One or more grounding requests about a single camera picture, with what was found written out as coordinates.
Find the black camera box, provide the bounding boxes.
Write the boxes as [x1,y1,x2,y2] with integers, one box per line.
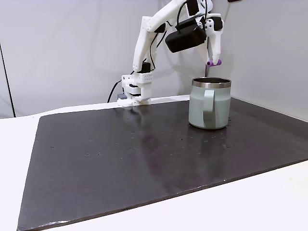
[165,19,207,53]

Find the black table mat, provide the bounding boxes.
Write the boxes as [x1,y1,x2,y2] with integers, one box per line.
[16,97,308,231]

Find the black camera cable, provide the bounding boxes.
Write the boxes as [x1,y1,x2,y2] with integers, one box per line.
[176,0,193,33]

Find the black power cable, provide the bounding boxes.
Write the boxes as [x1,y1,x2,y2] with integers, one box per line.
[107,81,122,103]

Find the pale green steel mug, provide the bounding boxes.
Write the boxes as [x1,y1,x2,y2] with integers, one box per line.
[188,77,232,130]

